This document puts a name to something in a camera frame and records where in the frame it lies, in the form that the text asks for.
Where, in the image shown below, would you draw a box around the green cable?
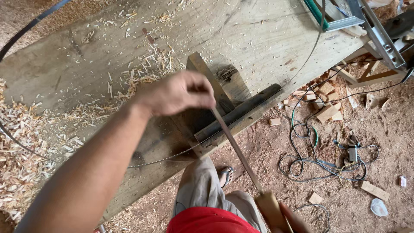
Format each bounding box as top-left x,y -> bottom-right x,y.
290,97 -> 319,148

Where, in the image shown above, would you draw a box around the flat pale wood offcut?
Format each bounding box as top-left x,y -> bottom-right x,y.
308,192 -> 323,205

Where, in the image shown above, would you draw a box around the person's grey trousers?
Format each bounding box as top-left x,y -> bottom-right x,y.
171,157 -> 268,233

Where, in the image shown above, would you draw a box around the white plastic bag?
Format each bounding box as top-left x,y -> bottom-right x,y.
370,198 -> 389,217

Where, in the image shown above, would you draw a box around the dark wooden clamp bar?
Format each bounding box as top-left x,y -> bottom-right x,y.
193,83 -> 282,143

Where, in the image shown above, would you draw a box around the wooden clamp jig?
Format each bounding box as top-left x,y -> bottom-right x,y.
171,52 -> 283,160

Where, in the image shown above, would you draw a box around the long wood offcut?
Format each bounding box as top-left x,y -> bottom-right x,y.
361,181 -> 390,202

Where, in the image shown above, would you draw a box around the person's foot in sandal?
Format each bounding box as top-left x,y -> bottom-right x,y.
217,166 -> 235,188

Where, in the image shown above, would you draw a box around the green strip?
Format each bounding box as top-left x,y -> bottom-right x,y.
303,0 -> 330,30

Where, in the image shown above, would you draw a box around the dark round machine wheel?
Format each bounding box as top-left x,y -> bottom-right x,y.
384,11 -> 414,40

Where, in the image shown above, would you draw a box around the long bandsaw blade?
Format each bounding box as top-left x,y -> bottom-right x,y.
0,0 -> 326,169

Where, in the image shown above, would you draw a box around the person's right hand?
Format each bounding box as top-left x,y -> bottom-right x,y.
272,202 -> 314,233

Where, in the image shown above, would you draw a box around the person's left hand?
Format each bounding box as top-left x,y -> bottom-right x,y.
133,70 -> 217,118

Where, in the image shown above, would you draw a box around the metal file with wooden handle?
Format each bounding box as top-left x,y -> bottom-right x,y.
210,107 -> 294,233

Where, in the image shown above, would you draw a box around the heap of wood offcuts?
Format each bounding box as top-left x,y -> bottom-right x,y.
291,69 -> 344,123

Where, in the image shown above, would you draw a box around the person's red shirt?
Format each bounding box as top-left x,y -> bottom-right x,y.
166,207 -> 261,233

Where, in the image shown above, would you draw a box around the pile of wood shavings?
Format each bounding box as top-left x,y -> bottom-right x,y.
0,0 -> 207,224

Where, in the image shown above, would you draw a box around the wooden stand frame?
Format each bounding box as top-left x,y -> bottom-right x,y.
331,49 -> 409,90

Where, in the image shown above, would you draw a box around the tangle of black cables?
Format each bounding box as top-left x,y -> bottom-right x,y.
279,42 -> 414,182

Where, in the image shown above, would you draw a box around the aluminium machine frame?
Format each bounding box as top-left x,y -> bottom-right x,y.
323,0 -> 406,69

